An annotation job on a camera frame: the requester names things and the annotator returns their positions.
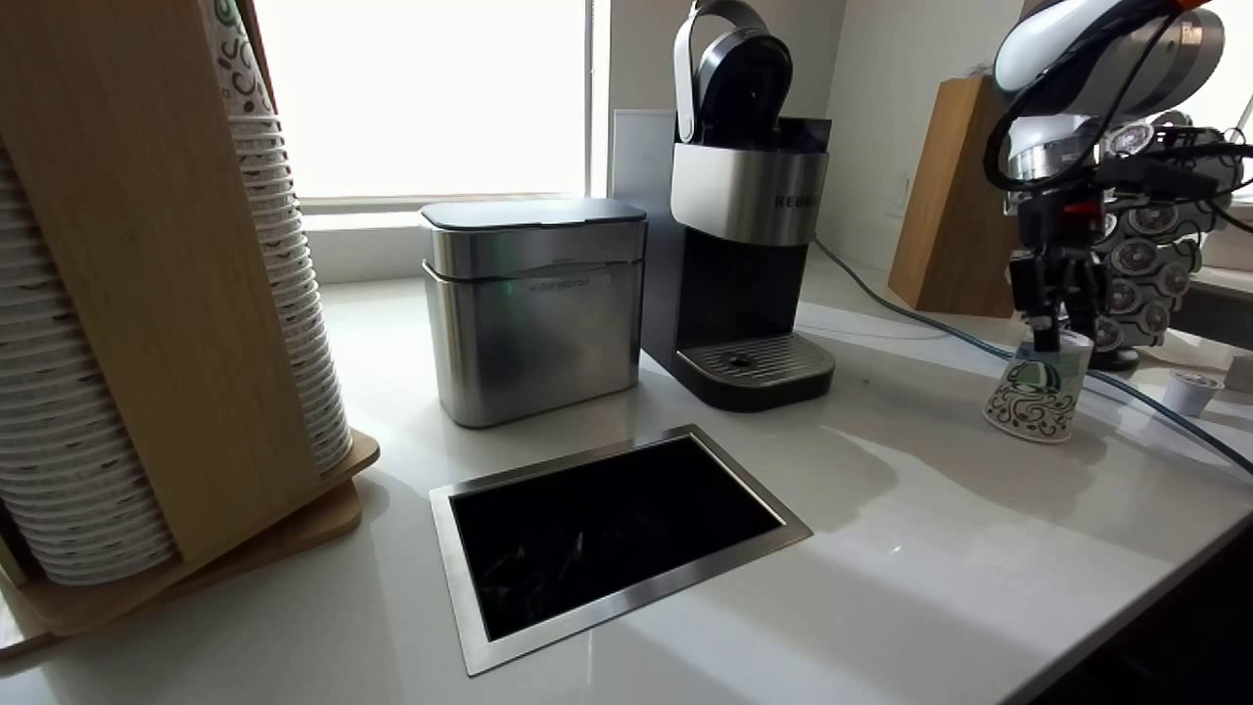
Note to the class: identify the coffee pod carousel rack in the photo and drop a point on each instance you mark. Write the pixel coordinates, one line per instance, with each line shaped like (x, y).
(1157, 277)

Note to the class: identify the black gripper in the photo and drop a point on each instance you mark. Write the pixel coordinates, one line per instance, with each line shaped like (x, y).
(1056, 242)

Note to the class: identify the stainless steel lidded canister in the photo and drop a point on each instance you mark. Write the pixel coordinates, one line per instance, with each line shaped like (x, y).
(533, 315)

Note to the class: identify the wooden cup dispenser stand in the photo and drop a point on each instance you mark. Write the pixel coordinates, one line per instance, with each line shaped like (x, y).
(142, 261)

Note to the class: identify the black silver coffee machine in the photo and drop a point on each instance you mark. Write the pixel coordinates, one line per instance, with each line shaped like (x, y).
(744, 221)

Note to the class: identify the wooden block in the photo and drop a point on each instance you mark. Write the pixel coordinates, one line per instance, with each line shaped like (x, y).
(945, 208)

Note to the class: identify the bright window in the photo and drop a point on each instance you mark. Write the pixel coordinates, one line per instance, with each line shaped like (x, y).
(426, 92)

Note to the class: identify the tall paper cup stack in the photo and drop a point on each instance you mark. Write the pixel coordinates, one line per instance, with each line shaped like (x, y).
(294, 277)
(71, 443)

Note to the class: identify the small white packet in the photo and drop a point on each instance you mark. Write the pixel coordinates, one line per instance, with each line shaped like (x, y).
(1190, 392)

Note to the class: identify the steel framed counter trash opening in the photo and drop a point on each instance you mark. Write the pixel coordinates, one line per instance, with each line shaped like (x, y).
(614, 530)

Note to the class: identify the patterned paper coffee cup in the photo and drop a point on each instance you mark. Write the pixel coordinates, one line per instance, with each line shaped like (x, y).
(1039, 392)

